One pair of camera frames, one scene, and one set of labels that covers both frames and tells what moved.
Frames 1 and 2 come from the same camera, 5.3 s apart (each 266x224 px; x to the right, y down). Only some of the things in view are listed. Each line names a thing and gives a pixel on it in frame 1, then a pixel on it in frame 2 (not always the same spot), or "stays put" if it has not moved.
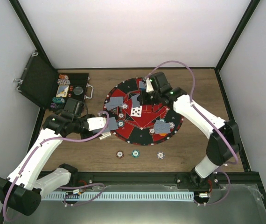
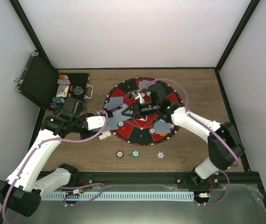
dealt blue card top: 142,85 stays put
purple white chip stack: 160,155 stays put
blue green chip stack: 135,153 stays put
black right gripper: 143,101 to 128,109
